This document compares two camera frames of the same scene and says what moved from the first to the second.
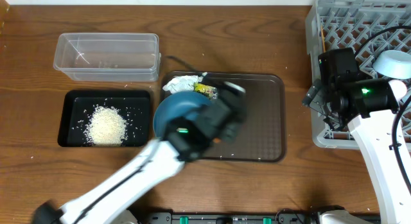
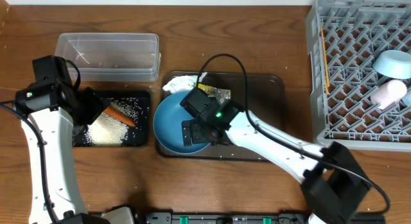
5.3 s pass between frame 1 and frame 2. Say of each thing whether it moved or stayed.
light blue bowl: stayed
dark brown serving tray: stayed
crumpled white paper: stayed
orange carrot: moved
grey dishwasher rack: stayed
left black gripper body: moved
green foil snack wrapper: stayed
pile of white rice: moved
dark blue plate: stayed
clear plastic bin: stayed
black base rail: stayed
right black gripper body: moved
